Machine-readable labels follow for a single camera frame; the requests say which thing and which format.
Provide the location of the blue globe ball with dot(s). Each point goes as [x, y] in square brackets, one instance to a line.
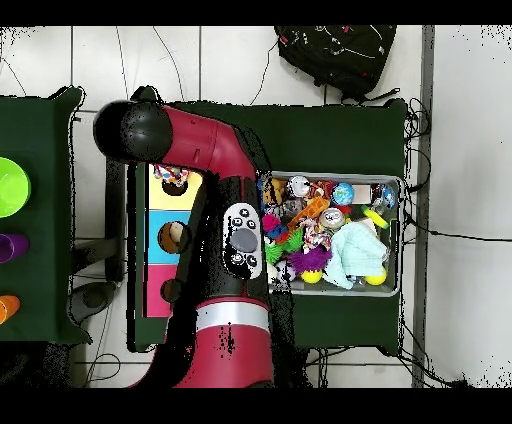
[343, 194]

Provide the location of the orange plush toy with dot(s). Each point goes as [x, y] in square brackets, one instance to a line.
[278, 190]

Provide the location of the dark green cloth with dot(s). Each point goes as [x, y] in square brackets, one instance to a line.
[340, 136]
[40, 132]

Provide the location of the black backpack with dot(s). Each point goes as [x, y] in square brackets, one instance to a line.
[340, 52]

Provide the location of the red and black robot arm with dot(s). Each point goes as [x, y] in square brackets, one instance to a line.
[200, 140]

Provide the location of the purple plastic cup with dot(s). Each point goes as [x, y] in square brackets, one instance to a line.
[14, 246]

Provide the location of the silver mesh bin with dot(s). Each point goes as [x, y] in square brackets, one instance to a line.
[340, 291]

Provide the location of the silver drink can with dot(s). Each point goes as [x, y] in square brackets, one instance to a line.
[331, 218]
[298, 187]

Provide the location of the orange plastic crate toy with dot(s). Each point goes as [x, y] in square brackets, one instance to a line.
[310, 212]

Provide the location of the wooden box with three holes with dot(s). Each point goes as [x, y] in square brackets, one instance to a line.
[160, 200]

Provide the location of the pink spiky ball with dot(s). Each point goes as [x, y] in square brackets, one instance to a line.
[270, 223]

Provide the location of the mint green cloth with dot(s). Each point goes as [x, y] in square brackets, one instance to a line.
[356, 248]

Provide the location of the purple spiky ball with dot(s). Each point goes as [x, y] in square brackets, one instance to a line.
[310, 260]

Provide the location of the small soccer ball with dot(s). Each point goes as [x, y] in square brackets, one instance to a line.
[291, 276]

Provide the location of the orange plastic cup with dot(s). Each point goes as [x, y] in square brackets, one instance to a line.
[8, 308]

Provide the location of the green plastic bowl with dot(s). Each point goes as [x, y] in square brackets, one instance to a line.
[12, 188]

